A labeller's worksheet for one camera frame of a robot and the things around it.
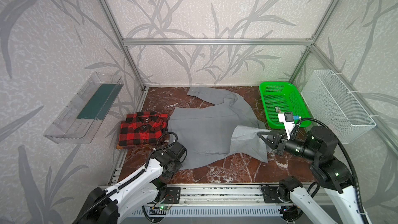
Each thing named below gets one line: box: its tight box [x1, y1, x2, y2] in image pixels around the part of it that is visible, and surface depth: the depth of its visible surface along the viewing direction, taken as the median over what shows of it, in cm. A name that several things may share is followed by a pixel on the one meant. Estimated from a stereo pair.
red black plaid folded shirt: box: [118, 110, 169, 147], surface depth 90 cm
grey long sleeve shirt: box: [167, 87, 272, 170], surface depth 101 cm
